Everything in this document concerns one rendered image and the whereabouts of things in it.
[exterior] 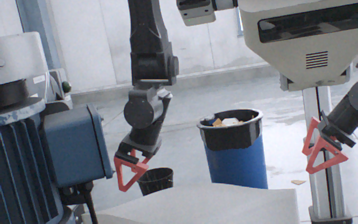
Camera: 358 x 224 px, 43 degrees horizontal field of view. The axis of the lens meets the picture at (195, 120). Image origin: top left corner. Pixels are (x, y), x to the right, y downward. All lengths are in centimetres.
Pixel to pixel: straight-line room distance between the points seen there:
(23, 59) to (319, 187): 114
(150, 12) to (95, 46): 863
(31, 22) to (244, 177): 716
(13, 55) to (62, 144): 12
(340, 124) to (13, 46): 59
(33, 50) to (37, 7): 899
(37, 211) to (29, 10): 909
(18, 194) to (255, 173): 269
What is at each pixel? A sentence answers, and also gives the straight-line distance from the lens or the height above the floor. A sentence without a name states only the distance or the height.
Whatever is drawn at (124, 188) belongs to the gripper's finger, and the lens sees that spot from 92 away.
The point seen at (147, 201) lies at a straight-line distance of 104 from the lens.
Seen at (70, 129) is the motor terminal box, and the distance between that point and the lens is 60.
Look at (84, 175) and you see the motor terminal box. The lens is 61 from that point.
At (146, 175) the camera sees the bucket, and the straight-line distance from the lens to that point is 370.
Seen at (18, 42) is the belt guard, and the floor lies 141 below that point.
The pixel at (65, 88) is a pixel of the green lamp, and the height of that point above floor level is 128.
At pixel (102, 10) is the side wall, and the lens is 936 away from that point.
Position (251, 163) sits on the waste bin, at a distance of 317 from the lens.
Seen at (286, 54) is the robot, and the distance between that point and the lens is 130.
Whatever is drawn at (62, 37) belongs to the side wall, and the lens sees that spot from 968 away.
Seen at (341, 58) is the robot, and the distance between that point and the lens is 135.
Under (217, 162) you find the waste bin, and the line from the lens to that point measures 317.
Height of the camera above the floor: 141
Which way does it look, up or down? 13 degrees down
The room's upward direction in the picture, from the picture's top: 10 degrees counter-clockwise
